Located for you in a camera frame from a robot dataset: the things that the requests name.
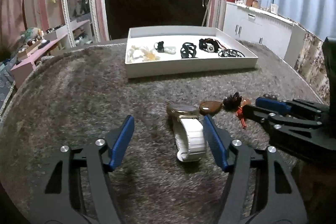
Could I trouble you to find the grey shaggy rug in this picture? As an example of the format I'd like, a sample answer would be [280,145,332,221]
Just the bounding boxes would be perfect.
[1,43,318,223]

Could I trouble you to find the white shallow jewelry tray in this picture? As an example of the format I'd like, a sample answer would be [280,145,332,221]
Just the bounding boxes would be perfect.
[125,26,258,79]

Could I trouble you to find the white sideboard cabinet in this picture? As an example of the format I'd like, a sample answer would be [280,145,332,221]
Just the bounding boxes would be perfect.
[223,2,306,67]

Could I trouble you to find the grey patterned blanket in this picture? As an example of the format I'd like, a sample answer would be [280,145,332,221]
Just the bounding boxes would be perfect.
[0,56,17,111]

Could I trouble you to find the black wire hair ties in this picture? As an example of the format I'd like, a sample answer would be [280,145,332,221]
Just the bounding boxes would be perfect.
[217,48,245,58]

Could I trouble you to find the dark carved bead charm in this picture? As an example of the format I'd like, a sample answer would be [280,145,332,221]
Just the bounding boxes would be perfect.
[223,92,242,111]

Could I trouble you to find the black claw hair clip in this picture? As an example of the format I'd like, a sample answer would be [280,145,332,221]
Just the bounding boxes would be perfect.
[180,43,197,59]

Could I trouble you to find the white strap gold wristwatch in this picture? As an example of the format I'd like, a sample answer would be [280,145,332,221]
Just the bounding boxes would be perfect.
[166,103,207,162]

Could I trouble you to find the pink low shelf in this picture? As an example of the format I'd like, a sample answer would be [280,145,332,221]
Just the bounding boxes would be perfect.
[11,20,93,89]

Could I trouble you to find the brown teardrop stone pendant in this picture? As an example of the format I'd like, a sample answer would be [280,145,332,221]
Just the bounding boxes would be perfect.
[199,101,223,115]

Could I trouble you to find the white flower hair clip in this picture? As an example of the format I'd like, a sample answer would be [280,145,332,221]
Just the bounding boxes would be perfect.
[126,46,160,63]

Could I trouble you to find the black and jade pendant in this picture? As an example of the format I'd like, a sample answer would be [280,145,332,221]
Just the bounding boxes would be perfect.
[154,41,176,55]

